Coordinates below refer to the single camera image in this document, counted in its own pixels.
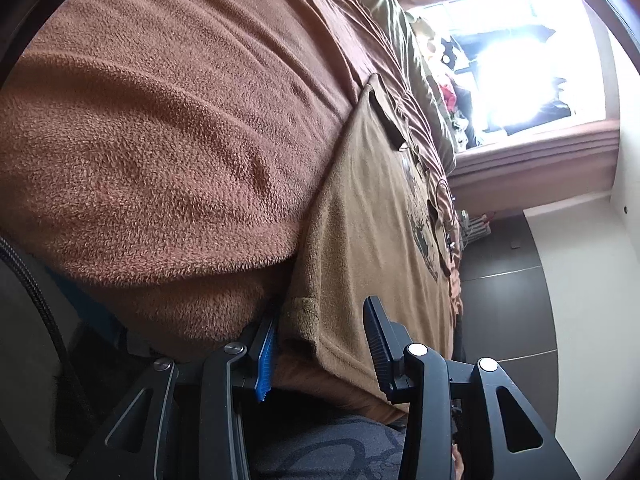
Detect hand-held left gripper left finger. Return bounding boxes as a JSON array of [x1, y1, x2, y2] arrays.
[[65, 310, 277, 480]]

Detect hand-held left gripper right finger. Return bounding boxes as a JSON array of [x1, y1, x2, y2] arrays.
[[362, 296, 583, 480]]

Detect brown cat print t-shirt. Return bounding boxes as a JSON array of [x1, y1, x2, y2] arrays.
[[277, 72, 463, 408]]

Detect person's grey patterned pants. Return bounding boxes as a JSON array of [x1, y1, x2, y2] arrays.
[[250, 410, 461, 480]]

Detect dark grey wardrobe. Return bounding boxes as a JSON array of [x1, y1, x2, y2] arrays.
[[452, 210, 561, 441]]

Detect white power strip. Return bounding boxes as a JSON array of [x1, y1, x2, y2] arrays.
[[459, 210, 495, 242]]

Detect rust pink fleece blanket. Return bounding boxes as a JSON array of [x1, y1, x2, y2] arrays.
[[0, 0, 463, 421]]

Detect colourful clutter pile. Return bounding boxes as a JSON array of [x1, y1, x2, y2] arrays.
[[412, 15, 481, 151]]

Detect black braided cable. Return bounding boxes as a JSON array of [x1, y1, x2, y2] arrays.
[[0, 232, 98, 456]]

